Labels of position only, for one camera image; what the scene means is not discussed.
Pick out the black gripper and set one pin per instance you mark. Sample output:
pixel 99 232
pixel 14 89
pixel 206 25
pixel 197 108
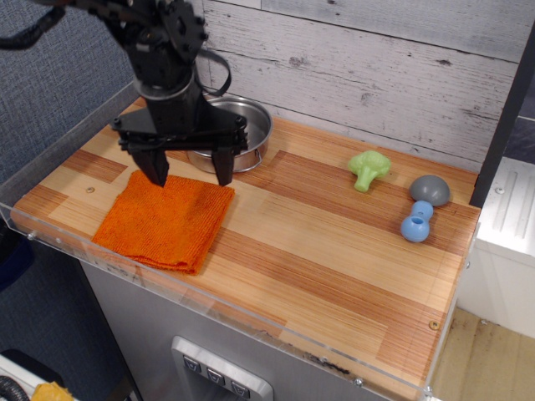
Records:
pixel 180 120

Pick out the orange cloth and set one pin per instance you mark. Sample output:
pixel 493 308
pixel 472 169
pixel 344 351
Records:
pixel 170 227

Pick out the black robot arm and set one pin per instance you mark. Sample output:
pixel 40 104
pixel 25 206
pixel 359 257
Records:
pixel 162 40

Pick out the stainless steel pot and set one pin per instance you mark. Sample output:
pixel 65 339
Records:
pixel 251 125

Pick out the green toy broccoli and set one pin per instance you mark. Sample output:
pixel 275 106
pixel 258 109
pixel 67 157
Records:
pixel 368 166

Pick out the silver cabinet with button panel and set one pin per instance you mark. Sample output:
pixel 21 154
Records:
pixel 145 324

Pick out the blue dumbbell shaped toy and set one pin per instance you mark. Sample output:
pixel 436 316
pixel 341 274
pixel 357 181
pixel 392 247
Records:
pixel 416 226

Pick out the grey half dome toy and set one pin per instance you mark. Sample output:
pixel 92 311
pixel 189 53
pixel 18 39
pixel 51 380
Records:
pixel 430 188

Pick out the yellow tape piece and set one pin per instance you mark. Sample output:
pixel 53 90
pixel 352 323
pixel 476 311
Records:
pixel 51 392

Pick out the white metal box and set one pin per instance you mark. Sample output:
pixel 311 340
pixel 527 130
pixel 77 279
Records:
pixel 498 283

